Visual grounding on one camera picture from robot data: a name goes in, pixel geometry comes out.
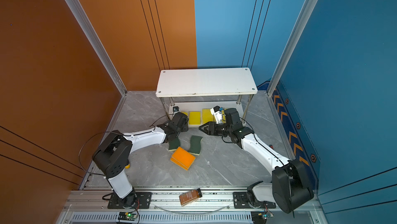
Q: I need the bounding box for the aluminium corner post right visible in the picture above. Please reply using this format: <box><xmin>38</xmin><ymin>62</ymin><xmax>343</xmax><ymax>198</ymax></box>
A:
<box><xmin>266</xmin><ymin>0</ymin><xmax>318</xmax><ymax>97</ymax></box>

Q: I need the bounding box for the green scouring sponge right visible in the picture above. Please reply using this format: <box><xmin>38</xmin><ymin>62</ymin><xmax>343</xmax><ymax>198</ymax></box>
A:
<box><xmin>188</xmin><ymin>136</ymin><xmax>203</xmax><ymax>156</ymax></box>

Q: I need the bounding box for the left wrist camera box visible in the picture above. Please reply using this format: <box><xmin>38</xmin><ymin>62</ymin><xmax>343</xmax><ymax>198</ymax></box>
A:
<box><xmin>172</xmin><ymin>106</ymin><xmax>180</xmax><ymax>115</ymax></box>

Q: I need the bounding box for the aluminium corner post left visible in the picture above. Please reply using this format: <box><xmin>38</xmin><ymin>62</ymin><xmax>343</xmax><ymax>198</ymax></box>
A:
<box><xmin>64</xmin><ymin>0</ymin><xmax>127</xmax><ymax>97</ymax></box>

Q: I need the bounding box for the circuit board right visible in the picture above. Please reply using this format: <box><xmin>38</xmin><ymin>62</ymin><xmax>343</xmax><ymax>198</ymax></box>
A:
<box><xmin>253</xmin><ymin>212</ymin><xmax>274</xmax><ymax>222</ymax></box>

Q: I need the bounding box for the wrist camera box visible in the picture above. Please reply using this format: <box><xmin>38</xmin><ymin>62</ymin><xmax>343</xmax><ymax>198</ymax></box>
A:
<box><xmin>210</xmin><ymin>106</ymin><xmax>224</xmax><ymax>124</ymax></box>
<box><xmin>172</xmin><ymin>106</ymin><xmax>180</xmax><ymax>115</ymax></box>

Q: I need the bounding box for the aluminium corner post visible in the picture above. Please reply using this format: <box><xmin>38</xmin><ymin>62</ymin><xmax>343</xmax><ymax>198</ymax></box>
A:
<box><xmin>266</xmin><ymin>0</ymin><xmax>318</xmax><ymax>97</ymax></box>
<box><xmin>64</xmin><ymin>0</ymin><xmax>127</xmax><ymax>97</ymax></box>

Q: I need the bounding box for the brown spice bottle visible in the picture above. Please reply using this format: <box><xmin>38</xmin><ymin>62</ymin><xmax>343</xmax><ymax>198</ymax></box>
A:
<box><xmin>179</xmin><ymin>188</ymin><xmax>203</xmax><ymax>206</ymax></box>

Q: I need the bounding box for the green scouring sponge left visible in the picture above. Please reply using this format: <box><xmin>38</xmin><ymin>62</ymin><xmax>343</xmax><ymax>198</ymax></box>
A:
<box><xmin>168</xmin><ymin>138</ymin><xmax>181</xmax><ymax>152</ymax></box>

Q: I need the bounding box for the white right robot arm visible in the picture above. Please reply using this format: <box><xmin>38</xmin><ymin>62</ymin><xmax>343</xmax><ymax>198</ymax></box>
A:
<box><xmin>199</xmin><ymin>106</ymin><xmax>314</xmax><ymax>214</ymax></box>

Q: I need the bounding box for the yellow sponge stack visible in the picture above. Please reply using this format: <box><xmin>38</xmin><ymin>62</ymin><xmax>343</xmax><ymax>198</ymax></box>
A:
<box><xmin>189</xmin><ymin>111</ymin><xmax>202</xmax><ymax>126</ymax></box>

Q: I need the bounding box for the orange sponge stack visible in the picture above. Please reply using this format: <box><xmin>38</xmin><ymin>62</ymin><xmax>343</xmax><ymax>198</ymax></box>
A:
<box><xmin>170</xmin><ymin>147</ymin><xmax>195</xmax><ymax>171</ymax></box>

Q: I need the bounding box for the white two-tier shelf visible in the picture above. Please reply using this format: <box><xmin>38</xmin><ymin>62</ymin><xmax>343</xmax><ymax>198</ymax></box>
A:
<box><xmin>156</xmin><ymin>68</ymin><xmax>258</xmax><ymax>128</ymax></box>

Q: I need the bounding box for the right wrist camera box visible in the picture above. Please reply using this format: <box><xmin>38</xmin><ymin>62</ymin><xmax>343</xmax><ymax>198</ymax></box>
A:
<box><xmin>210</xmin><ymin>106</ymin><xmax>224</xmax><ymax>124</ymax></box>

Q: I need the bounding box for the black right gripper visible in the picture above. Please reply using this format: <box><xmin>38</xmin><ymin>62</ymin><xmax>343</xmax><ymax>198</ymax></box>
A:
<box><xmin>199</xmin><ymin>122</ymin><xmax>233</xmax><ymax>137</ymax></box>

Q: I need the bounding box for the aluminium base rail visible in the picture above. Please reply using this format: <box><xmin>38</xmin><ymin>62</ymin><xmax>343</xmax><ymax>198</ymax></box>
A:
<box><xmin>56</xmin><ymin>186</ymin><xmax>327</xmax><ymax>224</ymax></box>

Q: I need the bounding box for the green circuit board left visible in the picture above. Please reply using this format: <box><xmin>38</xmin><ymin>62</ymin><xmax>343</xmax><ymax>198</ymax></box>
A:
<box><xmin>118</xmin><ymin>212</ymin><xmax>139</xmax><ymax>222</ymax></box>

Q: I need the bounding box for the green scouring sponge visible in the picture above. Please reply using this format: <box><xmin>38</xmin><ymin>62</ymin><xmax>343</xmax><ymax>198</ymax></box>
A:
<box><xmin>168</xmin><ymin>138</ymin><xmax>181</xmax><ymax>152</ymax></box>
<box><xmin>188</xmin><ymin>136</ymin><xmax>203</xmax><ymax>156</ymax></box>

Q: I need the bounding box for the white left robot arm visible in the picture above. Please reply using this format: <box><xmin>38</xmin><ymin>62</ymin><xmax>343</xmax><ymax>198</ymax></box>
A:
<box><xmin>92</xmin><ymin>112</ymin><xmax>189</xmax><ymax>208</ymax></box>

